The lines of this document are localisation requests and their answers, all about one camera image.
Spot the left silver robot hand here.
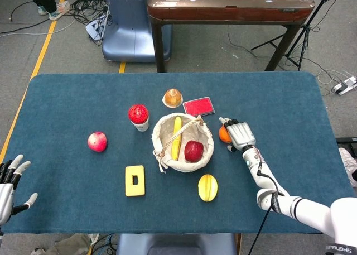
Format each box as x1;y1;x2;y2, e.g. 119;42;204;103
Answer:
0;154;38;226

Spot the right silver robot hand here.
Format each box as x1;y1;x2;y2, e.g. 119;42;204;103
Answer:
219;117;257;153

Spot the orange fruit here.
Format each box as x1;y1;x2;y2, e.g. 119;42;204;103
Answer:
218;126;233;143

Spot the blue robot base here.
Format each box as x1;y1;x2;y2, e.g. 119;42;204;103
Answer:
101;0;172;62

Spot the white cloth-lined wicker basket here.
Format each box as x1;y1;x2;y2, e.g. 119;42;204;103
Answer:
152;112;215;174

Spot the dark red apple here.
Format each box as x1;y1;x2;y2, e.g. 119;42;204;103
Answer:
184;140;205;163

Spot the red ink pad box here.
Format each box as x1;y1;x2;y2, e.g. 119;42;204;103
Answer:
182;97;216;118

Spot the yellow starfruit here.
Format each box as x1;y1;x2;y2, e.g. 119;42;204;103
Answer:
197;174;219;203

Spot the yellow banana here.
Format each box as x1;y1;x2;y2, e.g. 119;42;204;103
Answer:
171;116;183;161

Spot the blue table cloth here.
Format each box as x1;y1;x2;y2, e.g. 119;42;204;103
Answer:
3;71;349;235

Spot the clear jelly cup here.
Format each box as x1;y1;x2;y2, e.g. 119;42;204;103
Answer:
162;88;184;108

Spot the beige cloth bundle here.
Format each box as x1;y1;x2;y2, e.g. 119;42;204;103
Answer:
30;233;93;255

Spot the pink red apple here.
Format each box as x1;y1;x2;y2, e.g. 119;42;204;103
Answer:
88;131;108;153

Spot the white cup with red top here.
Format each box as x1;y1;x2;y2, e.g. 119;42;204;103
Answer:
128;104;150;132

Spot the yellow rectangular block with hole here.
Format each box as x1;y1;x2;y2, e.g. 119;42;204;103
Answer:
124;165;146;197

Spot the black tripod stand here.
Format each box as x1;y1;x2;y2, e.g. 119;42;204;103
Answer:
251;0;335;71

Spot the brown mahjong table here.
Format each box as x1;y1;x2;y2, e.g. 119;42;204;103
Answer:
147;0;315;73

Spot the white power strip with plugs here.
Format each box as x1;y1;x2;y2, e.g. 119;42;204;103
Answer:
85;15;109;40

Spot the person leg with sneaker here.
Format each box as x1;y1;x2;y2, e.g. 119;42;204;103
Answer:
22;0;71;22

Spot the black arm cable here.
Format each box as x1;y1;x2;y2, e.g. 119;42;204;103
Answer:
247;147;285;255

